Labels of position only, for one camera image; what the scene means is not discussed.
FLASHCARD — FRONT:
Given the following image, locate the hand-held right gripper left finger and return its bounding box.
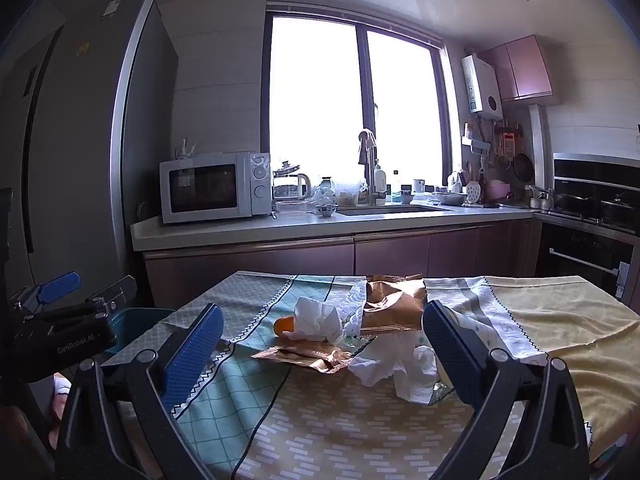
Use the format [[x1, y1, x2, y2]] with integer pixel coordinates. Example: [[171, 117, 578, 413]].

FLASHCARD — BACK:
[[54, 304, 226, 480]]

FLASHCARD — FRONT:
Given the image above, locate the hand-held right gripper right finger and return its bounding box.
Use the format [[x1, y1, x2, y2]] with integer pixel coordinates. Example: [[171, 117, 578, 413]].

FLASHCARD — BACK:
[[422, 299, 592, 480]]

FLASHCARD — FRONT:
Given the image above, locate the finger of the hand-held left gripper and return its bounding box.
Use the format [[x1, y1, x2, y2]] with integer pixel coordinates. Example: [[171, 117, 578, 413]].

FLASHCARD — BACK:
[[9, 271, 81, 319], [86, 275, 139, 314]]

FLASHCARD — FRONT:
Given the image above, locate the white blue-dotted paper cup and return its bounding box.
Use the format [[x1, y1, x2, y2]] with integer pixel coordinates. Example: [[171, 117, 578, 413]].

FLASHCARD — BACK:
[[437, 305, 496, 392]]

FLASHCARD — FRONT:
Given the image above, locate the blue plastic bin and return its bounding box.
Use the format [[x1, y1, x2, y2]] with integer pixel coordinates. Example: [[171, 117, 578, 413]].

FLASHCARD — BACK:
[[107, 307, 176, 356]]

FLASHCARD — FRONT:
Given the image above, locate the large white tissue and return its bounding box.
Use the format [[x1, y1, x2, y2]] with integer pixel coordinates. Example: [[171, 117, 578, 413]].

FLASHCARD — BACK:
[[348, 337, 438, 405]]

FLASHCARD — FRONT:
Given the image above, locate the large brown snack wrapper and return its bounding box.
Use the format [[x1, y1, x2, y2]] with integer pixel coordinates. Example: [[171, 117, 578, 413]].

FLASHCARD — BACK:
[[360, 274, 427, 333]]

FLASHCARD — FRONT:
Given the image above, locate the white foam fruit net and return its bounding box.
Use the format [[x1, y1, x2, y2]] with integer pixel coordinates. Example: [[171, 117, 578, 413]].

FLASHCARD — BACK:
[[342, 280, 371, 336]]

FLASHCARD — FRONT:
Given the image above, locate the kitchen counter with brown cabinets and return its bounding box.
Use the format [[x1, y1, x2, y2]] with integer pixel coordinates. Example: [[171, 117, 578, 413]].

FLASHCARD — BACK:
[[131, 204, 543, 311]]

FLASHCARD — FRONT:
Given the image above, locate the yellow cloth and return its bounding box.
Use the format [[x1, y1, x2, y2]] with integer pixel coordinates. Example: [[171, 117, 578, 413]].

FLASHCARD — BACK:
[[485, 275, 640, 463]]

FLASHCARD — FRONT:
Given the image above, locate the white microwave oven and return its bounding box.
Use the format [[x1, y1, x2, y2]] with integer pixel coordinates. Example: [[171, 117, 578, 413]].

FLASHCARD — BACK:
[[159, 151, 272, 225]]

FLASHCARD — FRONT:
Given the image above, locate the patterned green beige tablecloth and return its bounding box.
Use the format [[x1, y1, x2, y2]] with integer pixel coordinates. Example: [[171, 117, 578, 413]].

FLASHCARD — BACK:
[[102, 271, 596, 480]]

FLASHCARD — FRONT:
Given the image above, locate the grey refrigerator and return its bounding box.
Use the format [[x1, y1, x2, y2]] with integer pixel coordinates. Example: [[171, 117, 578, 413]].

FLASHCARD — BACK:
[[0, 0, 180, 321]]

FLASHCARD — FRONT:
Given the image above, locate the kitchen sink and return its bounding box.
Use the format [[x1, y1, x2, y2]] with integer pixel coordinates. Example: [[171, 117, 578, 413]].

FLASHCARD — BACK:
[[336, 204, 451, 217]]

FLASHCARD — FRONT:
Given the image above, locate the black built-in oven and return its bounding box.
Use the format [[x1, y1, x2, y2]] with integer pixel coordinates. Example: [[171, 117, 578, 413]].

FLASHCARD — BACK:
[[537, 220, 636, 301]]

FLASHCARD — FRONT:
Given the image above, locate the clear plastic bag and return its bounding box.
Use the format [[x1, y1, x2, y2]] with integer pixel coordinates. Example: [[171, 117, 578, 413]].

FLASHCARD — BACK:
[[332, 180, 363, 207]]

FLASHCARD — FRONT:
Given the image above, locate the steel kitchen faucet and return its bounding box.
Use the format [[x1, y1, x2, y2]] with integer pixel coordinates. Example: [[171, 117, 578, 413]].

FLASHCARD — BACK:
[[357, 130, 388, 206]]

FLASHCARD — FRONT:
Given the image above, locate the glass kettle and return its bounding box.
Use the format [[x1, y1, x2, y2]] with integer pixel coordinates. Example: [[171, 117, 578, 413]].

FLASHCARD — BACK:
[[272, 160, 312, 203]]

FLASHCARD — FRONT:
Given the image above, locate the black wok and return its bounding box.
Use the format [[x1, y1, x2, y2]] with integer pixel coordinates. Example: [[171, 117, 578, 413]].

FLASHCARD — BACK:
[[555, 192, 601, 216]]

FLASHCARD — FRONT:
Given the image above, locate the hanging frying pan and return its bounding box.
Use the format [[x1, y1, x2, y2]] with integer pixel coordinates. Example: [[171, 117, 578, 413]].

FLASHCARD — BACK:
[[514, 152, 535, 183]]

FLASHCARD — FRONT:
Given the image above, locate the black lidded pot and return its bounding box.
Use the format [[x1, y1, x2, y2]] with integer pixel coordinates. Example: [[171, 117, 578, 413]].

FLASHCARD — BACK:
[[600, 197, 640, 226]]

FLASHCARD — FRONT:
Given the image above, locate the cloth hung on faucet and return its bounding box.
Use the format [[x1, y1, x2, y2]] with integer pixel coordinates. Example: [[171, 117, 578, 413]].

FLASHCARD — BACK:
[[358, 130, 377, 165]]

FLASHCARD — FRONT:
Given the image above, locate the black range hood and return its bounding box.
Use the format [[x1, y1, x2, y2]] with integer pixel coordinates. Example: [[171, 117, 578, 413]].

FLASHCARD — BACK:
[[552, 152, 640, 196]]

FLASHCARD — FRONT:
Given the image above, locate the white water heater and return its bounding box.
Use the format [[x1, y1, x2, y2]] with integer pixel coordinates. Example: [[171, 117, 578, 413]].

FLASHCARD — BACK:
[[461, 54, 503, 120]]

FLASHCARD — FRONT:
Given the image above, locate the large kitchen window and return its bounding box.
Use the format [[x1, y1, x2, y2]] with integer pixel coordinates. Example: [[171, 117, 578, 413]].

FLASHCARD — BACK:
[[262, 5, 453, 201]]

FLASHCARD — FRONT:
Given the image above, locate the wall utensil rack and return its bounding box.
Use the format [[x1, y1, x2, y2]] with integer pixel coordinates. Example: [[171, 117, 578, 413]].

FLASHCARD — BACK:
[[462, 120, 533, 183]]

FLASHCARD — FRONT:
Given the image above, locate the pink wall cabinet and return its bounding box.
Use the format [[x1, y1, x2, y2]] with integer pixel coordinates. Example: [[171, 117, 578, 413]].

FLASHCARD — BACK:
[[477, 35, 553, 103]]

